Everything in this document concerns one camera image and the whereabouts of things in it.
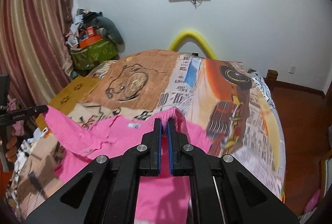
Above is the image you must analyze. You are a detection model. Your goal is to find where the grey plush toy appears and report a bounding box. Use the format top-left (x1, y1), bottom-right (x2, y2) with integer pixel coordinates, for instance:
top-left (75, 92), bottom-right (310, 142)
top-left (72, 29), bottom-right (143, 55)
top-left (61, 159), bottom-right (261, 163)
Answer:
top-left (96, 17), bottom-right (124, 45)

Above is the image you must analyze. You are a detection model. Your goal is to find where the green camouflage storage box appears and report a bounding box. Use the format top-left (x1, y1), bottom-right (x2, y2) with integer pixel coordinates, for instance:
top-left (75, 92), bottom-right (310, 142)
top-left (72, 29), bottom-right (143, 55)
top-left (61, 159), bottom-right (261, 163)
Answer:
top-left (70, 38), bottom-right (118, 71)

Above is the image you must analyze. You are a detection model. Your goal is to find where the yellow foam tube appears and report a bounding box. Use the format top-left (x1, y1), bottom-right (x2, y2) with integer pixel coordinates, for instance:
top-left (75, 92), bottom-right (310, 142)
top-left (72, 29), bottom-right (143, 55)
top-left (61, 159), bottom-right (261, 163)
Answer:
top-left (168, 30), bottom-right (218, 60)

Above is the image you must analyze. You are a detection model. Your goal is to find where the wooden bed post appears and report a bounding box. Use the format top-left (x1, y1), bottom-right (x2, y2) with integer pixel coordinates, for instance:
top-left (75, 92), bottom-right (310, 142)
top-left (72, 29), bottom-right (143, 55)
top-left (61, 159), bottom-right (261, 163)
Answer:
top-left (265, 69), bottom-right (278, 92)

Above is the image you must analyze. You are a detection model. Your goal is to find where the wall power socket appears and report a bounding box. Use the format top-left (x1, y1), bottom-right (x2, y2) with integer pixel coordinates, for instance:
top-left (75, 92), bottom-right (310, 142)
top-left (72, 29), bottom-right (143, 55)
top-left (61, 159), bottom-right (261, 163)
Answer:
top-left (289, 65), bottom-right (296, 75)

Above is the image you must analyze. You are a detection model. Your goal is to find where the striped red curtain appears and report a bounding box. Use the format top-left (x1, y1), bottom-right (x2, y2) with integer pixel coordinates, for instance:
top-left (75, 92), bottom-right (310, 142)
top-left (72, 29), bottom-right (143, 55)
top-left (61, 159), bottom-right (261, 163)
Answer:
top-left (1, 0), bottom-right (73, 106)

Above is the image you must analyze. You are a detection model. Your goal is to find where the orange box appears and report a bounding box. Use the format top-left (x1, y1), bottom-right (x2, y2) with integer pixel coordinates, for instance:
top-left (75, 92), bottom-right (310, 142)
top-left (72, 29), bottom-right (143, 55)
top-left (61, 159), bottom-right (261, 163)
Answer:
top-left (78, 27), bottom-right (103, 48)

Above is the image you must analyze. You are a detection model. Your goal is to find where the newspaper print bed cover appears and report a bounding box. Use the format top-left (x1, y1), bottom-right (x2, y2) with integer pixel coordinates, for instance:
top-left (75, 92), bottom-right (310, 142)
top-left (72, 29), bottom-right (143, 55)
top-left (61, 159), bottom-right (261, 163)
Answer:
top-left (4, 49), bottom-right (287, 222)

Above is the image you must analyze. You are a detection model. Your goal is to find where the person left hand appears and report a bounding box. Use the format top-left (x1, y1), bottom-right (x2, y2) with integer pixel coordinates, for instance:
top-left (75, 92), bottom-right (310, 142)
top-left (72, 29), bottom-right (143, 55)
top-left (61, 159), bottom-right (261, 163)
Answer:
top-left (5, 127), bottom-right (17, 163)

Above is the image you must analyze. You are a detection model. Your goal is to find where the pink knit cardigan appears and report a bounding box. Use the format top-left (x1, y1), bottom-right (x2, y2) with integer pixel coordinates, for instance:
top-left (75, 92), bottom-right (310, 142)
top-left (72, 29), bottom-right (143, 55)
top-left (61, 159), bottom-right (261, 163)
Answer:
top-left (45, 107), bottom-right (212, 223)

